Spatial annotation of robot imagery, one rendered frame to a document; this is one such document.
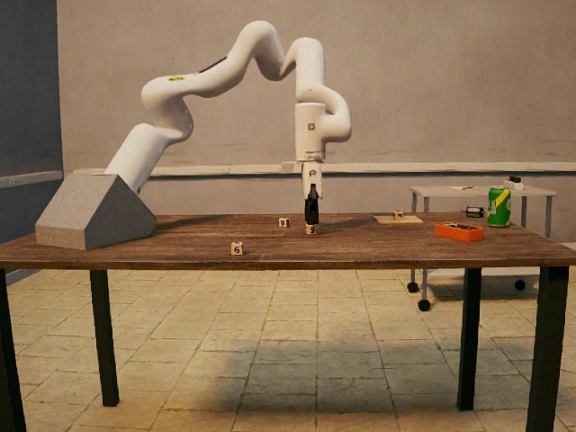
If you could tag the green and yellow drink can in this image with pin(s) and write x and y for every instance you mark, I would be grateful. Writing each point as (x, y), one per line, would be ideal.
(499, 206)

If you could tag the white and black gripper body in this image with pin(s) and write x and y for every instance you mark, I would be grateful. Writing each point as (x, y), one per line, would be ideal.
(311, 174)

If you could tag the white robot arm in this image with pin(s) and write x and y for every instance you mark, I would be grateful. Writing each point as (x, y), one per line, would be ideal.
(162, 97)

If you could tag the beige square mat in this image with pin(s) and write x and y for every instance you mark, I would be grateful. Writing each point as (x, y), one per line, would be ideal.
(390, 219)

